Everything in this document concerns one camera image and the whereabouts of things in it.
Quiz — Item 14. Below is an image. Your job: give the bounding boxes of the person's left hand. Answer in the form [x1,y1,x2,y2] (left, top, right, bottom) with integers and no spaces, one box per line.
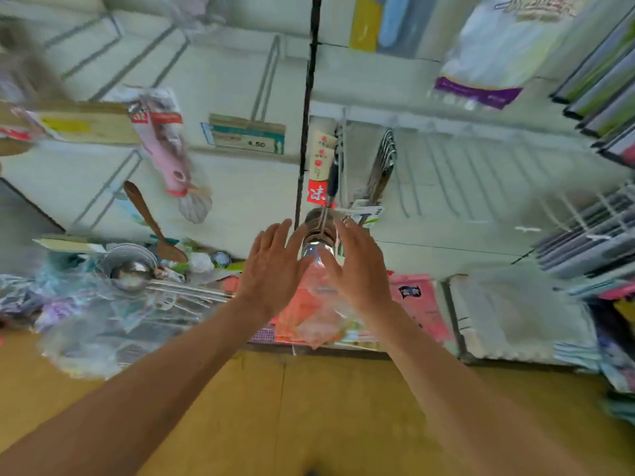
[233,218,311,318]

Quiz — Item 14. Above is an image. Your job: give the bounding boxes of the person's right hand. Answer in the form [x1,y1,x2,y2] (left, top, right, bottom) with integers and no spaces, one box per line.
[317,215,393,318]

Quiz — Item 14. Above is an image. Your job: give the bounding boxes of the person's right forearm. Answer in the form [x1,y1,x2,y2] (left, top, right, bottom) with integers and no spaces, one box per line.
[367,307,597,476]

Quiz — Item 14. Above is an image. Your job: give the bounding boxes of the person's left forearm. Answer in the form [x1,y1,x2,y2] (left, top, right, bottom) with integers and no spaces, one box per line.
[0,302,269,476]

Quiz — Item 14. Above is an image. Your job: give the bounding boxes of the red plastic wrapped packets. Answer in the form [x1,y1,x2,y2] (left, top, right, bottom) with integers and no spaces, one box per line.
[273,257,349,351]

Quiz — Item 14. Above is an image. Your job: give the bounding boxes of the pink printed packets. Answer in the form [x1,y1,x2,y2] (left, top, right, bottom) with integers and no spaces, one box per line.
[389,272,458,355]

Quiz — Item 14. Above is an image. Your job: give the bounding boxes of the red white packet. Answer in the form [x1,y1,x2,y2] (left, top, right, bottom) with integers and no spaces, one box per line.
[302,124,341,209]

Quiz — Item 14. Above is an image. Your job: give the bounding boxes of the dark wooden spatula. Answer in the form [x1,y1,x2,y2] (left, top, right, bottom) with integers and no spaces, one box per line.
[122,180,188,266]

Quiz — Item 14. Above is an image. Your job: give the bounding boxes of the large steel strainer ladle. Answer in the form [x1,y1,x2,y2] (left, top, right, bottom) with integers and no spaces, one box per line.
[99,243,232,303]

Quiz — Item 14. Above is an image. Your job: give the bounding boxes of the white price label holder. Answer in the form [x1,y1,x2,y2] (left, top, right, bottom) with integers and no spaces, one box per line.
[203,114,287,157]

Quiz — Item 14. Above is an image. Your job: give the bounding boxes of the pile of plastic wrapped utensils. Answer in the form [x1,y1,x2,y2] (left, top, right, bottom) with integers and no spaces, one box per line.
[0,233,239,383]

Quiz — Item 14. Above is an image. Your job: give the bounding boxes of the row of scissors packets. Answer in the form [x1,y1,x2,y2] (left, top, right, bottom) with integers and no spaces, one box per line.
[530,188,635,294]

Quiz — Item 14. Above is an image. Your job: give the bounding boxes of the blue yellow peeler packet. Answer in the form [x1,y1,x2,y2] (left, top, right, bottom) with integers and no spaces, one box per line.
[347,0,438,60]

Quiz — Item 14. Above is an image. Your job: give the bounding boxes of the white purple bag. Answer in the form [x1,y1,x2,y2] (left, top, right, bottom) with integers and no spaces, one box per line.
[431,0,597,110]

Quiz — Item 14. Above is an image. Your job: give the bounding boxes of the row of hanging flat packets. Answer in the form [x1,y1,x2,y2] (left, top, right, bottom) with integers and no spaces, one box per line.
[550,9,635,169]

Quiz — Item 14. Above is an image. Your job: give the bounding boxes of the pink handled whisk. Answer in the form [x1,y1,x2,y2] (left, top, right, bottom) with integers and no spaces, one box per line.
[127,94,214,226]

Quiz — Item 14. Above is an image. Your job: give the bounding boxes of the black wall divider strip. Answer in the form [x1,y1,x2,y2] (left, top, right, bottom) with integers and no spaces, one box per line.
[296,0,323,234]

